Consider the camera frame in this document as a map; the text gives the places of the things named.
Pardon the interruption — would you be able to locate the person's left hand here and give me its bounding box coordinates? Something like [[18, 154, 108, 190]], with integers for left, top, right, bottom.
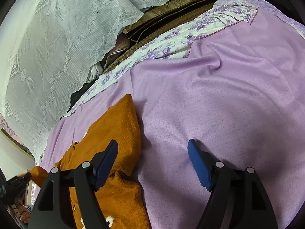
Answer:
[[18, 210, 31, 223]]

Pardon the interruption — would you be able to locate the brown woven mat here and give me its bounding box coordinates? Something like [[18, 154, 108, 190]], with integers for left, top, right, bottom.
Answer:
[[102, 0, 222, 74]]

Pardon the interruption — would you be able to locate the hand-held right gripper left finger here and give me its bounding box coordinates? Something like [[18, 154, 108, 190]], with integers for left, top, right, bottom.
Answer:
[[28, 140, 119, 229]]

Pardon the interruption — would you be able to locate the white purple floral quilt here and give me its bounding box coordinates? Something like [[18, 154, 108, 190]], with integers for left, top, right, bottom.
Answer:
[[61, 0, 305, 118]]

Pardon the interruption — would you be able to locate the purple blanket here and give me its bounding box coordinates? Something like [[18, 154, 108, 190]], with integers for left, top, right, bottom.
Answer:
[[33, 5, 305, 229]]

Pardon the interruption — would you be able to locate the pink floral cloth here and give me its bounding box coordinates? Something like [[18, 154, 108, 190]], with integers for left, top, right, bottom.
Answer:
[[0, 114, 15, 135]]

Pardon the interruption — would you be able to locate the white crumpled cloth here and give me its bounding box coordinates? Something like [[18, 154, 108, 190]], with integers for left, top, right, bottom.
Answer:
[[87, 63, 104, 81]]

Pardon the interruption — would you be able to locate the orange knit sweater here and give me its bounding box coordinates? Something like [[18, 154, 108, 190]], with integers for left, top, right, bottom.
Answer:
[[31, 94, 153, 229]]

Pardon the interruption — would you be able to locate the white lace curtain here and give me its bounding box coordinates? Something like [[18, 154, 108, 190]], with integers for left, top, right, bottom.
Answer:
[[0, 0, 223, 158]]

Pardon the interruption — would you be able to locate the dark zip garment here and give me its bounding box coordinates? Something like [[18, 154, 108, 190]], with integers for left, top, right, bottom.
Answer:
[[105, 35, 131, 68]]

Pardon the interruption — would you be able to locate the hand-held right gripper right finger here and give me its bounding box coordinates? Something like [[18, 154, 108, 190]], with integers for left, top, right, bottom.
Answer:
[[187, 138, 278, 229]]

